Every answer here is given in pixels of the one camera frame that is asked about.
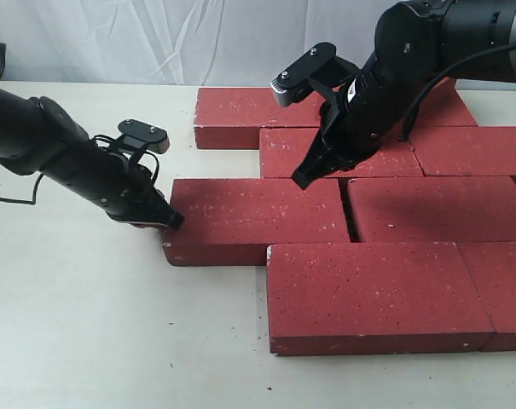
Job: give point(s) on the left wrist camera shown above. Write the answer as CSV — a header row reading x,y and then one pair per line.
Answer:
x,y
136,135

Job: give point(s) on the far-right edge red brick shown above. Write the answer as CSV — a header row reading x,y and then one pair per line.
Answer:
x,y
466,151

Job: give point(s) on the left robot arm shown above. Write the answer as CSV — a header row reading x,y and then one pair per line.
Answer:
x,y
38,136

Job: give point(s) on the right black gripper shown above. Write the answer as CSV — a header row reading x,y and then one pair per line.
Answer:
x,y
355,125

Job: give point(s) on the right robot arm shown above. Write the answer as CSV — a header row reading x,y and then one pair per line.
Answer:
x,y
416,45

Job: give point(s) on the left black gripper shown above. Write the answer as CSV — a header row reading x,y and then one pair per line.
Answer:
x,y
109,181

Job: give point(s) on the grey fabric backdrop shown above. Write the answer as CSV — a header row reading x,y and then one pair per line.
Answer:
x,y
238,43

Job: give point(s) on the front large red brick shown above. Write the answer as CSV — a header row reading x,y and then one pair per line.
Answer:
x,y
379,298

